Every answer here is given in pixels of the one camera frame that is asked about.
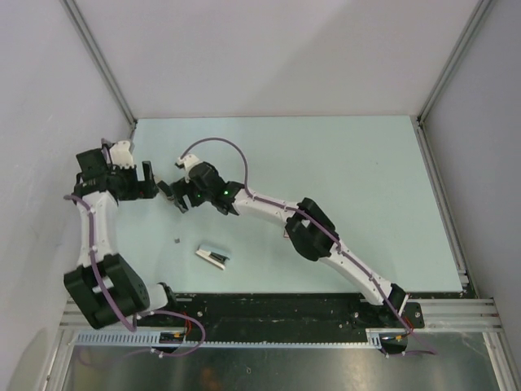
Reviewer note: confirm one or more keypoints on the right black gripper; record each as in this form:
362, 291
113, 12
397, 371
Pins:
182, 189

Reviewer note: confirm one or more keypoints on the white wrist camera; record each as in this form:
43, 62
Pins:
118, 153
187, 163

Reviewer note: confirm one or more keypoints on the blue white stapler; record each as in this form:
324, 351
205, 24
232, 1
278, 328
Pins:
215, 256

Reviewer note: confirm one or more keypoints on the beige black stapler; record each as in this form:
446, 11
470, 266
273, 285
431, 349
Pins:
164, 189

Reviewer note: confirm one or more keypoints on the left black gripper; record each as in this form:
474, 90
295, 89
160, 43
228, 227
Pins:
146, 189

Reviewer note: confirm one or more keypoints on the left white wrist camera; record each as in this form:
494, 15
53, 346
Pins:
118, 153

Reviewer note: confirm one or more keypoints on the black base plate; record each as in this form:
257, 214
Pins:
350, 307

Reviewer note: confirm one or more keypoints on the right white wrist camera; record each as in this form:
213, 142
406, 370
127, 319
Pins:
187, 163

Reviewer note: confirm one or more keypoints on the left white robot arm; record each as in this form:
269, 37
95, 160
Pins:
104, 286

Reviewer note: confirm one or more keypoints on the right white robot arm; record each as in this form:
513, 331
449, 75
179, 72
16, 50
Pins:
311, 232

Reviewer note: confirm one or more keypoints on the aluminium frame rail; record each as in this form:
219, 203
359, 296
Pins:
460, 315

